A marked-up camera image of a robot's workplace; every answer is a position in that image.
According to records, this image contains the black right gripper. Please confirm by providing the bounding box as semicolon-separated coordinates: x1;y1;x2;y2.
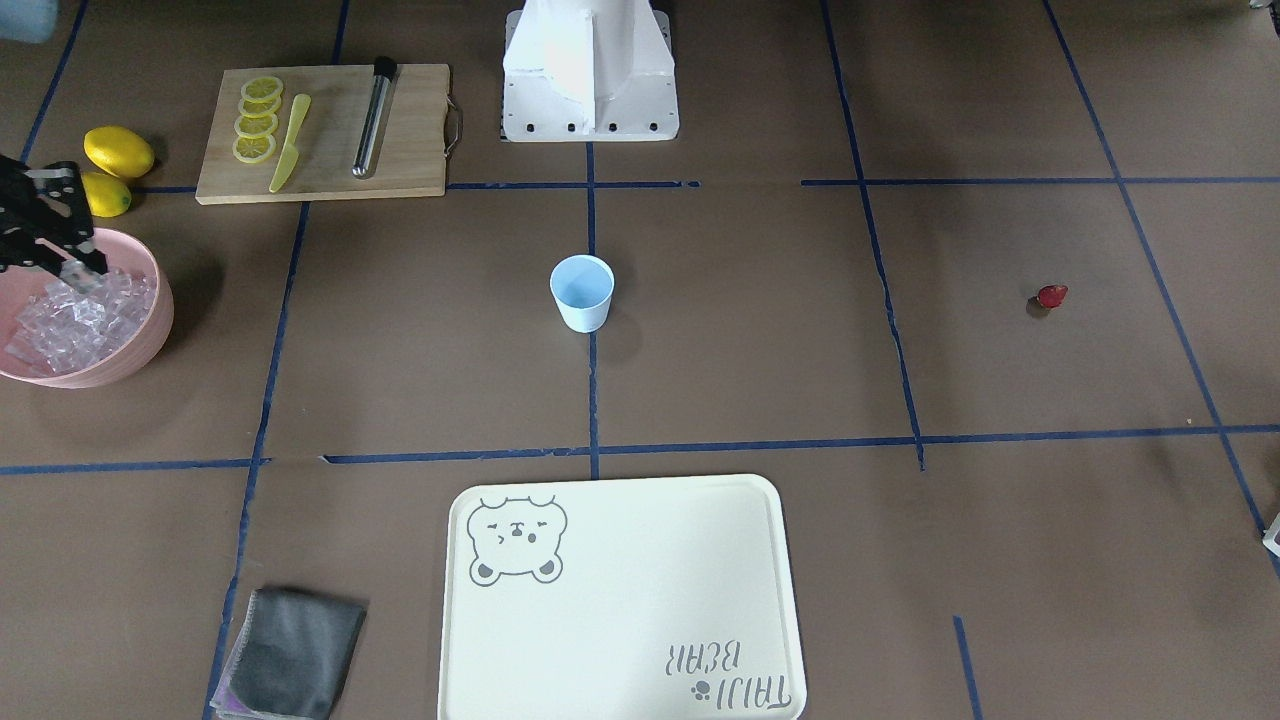
1;155;109;278

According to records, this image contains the clear ice cube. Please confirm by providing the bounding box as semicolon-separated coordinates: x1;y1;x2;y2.
58;260;102;293

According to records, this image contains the pile of clear ice cubes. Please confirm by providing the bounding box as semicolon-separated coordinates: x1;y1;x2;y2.
3;269;157;377

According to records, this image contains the light blue plastic cup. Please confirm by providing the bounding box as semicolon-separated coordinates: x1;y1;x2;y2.
549;254;616;334

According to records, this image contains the lower whole lemon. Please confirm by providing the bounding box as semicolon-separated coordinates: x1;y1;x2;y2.
81;172;133;218

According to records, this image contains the whole lemon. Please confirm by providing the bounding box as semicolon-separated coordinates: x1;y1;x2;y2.
83;126;155;181
81;172;133;218

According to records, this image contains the upper whole lemon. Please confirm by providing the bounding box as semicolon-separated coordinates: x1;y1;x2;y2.
83;126;155;181

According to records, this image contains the pink bowl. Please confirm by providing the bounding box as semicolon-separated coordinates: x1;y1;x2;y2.
3;228;174;389

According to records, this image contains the wooden cutting board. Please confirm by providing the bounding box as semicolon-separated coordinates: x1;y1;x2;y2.
195;64;460;206

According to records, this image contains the upper lemon slice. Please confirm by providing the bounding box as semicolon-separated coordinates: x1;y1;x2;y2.
239;76;284;104

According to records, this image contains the yellow plastic knife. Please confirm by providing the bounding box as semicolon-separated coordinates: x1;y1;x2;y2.
268;94;312;193

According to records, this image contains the steel muddler with black tip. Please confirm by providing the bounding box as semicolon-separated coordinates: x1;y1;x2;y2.
351;56;398;181

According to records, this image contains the grey folded cloth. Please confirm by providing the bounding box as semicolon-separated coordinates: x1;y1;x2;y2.
209;587;367;719

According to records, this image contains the cream bear serving tray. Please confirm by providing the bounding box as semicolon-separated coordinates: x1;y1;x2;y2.
436;474;808;719

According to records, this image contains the red strawberry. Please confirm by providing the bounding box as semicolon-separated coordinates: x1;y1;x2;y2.
1034;284;1069;311

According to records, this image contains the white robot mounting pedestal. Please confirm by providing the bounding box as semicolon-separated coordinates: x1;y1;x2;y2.
500;1;680;143

